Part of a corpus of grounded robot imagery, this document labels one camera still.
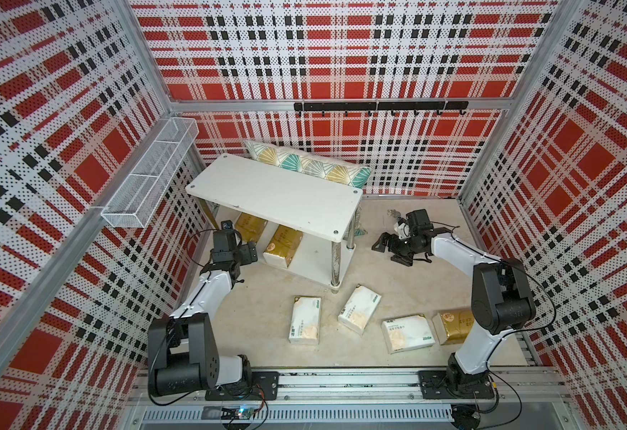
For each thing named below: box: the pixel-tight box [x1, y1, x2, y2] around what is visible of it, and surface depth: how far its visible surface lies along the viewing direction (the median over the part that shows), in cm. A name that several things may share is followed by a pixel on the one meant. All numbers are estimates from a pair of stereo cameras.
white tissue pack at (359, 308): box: [337, 283, 382, 336], surface depth 84 cm
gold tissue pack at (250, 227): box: [234, 212, 269, 243], surface depth 96 cm
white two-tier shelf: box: [185, 153, 364, 293], surface depth 80 cm
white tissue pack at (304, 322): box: [288, 295, 322, 345], surface depth 83 cm
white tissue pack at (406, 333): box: [380, 313, 437, 354], surface depth 80 cm
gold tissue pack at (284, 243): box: [264, 223, 304, 267], surface depth 91 cm
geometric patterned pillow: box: [244, 140, 372, 189], surface depth 83 cm
